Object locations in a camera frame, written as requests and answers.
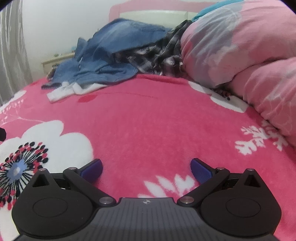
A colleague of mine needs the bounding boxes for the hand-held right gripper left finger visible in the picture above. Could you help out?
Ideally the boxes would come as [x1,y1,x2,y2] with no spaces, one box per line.
[23,159,116,207]

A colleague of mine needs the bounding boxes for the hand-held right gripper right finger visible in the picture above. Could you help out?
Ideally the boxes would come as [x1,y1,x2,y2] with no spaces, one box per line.
[178,158,264,207]

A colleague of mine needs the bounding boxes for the blue jeans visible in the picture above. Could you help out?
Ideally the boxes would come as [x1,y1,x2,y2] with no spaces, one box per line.
[42,19,173,90]

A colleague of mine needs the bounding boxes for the pink floral blanket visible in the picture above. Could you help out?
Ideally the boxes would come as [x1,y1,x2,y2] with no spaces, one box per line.
[0,73,296,241]

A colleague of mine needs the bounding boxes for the pink checked garment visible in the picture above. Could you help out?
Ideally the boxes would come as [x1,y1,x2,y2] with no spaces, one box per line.
[47,65,58,80]

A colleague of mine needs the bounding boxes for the grey curtain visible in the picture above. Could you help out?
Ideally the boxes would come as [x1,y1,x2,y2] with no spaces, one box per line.
[0,0,33,105]

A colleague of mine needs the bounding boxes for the cream nightstand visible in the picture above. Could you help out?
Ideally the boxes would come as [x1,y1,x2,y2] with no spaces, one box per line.
[42,52,75,75]

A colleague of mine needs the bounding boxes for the black white plaid shirt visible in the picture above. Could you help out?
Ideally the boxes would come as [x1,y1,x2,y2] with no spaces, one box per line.
[112,20,192,76]

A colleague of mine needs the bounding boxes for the pink floral quilt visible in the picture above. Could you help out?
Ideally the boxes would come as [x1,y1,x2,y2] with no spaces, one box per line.
[180,0,296,147]

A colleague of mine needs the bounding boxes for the teal pillow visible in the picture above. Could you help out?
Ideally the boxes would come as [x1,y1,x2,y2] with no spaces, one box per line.
[192,0,234,22]

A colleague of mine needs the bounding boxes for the pink bed headboard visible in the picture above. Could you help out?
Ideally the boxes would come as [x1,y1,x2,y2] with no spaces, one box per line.
[109,0,220,30]

